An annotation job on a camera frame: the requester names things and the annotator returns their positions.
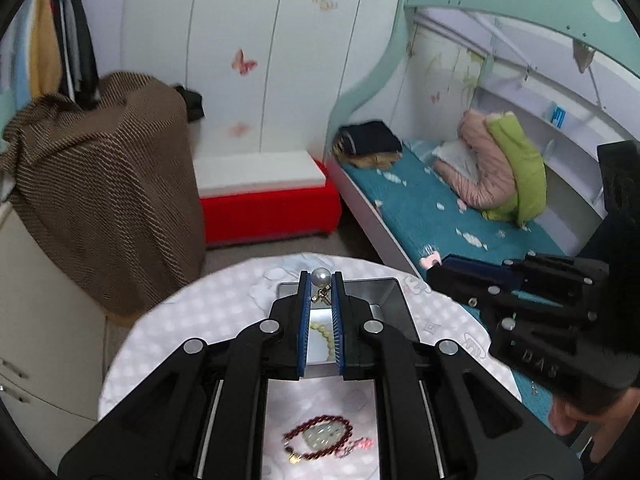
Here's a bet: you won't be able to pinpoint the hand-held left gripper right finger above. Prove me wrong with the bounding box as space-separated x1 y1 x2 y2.
330 270 586 480

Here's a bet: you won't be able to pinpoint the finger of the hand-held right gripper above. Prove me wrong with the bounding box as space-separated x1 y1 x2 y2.
442 254 609 287
427 265 600 335

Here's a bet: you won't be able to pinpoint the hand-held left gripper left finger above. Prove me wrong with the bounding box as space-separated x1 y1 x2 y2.
57 270 311 480

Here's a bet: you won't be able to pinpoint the pearl drop earring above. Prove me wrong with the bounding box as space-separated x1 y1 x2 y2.
311 268 335 307

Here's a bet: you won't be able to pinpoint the silver metal tin box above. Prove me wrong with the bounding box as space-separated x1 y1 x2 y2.
276 277 420 366

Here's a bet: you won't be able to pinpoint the dark red bracelet jade pendant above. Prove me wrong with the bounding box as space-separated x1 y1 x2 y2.
281 414 355 463

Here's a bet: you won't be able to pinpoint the small pink bead charm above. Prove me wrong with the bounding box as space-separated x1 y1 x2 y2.
336 437 376 458

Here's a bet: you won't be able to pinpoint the person's right hand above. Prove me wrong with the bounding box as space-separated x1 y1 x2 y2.
550 387 640 463

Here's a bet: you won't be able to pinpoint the teal patterned bed sheet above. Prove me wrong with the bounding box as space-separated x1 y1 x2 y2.
342 140 606 431

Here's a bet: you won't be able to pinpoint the green padded jacket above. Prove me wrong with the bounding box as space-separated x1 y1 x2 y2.
482 114 548 228

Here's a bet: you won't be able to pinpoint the pink padded jacket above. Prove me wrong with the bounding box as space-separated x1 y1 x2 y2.
432 109 516 211

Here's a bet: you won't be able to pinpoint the red bench with white top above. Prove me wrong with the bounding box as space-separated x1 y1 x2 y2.
192 150 343 247

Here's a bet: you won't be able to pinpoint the white pillow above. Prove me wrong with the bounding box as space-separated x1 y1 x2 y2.
431 139 483 181

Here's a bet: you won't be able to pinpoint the folded tan cloth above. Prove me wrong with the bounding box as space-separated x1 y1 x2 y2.
334 147 403 171

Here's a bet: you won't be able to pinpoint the folded dark clothes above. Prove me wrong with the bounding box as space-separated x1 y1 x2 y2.
339 121 403 156

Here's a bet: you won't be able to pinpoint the white wardrobe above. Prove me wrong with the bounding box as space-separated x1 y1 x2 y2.
120 0 411 161

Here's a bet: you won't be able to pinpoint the brown knitted blanket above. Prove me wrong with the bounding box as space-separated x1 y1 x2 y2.
0 71 207 318

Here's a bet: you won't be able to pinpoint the black garment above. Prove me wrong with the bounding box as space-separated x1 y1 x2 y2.
174 85 206 123

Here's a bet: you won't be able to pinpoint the beige cabinet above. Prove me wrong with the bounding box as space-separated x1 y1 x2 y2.
0 200 108 471

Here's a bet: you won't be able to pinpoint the row of hanging clothes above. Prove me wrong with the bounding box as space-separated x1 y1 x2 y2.
7 0 101 110

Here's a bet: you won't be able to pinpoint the pale yellow bead bracelet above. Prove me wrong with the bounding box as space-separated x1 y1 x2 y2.
310 324 335 361

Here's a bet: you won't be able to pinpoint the pastel wall poster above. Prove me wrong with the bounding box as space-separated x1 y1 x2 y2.
412 25 483 136

